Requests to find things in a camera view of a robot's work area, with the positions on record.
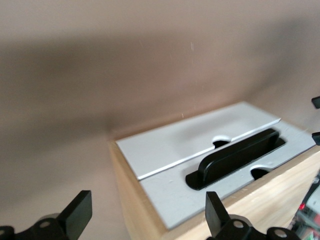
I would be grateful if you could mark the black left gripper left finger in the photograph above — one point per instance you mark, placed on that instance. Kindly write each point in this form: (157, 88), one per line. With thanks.
(75, 215)

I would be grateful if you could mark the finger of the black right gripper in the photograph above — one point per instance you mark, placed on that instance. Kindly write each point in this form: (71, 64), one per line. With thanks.
(316, 102)
(317, 139)

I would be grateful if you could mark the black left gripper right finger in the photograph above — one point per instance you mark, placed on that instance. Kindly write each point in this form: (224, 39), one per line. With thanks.
(217, 215)

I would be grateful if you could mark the light wooden drawer cabinet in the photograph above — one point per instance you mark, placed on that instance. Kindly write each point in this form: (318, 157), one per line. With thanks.
(262, 200)

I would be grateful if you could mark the red knob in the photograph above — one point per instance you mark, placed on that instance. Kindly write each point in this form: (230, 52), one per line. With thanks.
(301, 207)

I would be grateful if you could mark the brown table cover sheet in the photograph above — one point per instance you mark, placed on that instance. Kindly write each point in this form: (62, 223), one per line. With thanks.
(100, 62)

